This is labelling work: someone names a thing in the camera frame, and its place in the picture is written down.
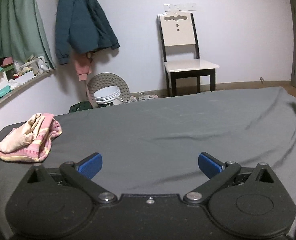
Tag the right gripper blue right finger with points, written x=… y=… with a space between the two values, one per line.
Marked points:
x=220 y=175

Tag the white plastic bucket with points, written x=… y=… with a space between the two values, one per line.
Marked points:
x=108 y=96

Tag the pink hanging garment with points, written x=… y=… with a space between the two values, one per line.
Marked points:
x=82 y=66

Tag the white wall socket strip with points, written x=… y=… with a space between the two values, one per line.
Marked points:
x=180 y=6

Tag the dark teal hanging jacket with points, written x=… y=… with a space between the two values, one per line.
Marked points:
x=82 y=25

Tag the green curtain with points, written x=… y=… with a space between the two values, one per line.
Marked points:
x=21 y=31

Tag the cream white shirt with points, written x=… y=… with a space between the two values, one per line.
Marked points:
x=22 y=136

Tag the pink striped knit garment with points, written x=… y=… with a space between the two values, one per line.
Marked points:
x=39 y=149

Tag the colourful toys on floor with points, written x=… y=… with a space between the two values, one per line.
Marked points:
x=142 y=97

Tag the windowsill clutter items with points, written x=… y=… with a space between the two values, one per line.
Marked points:
x=17 y=73

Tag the grey bed sheet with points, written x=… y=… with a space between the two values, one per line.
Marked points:
x=150 y=162

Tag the white and black chair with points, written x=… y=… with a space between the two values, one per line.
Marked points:
x=180 y=51

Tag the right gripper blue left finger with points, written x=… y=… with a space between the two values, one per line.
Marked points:
x=80 y=175

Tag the dark green crate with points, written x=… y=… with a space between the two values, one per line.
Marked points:
x=81 y=106

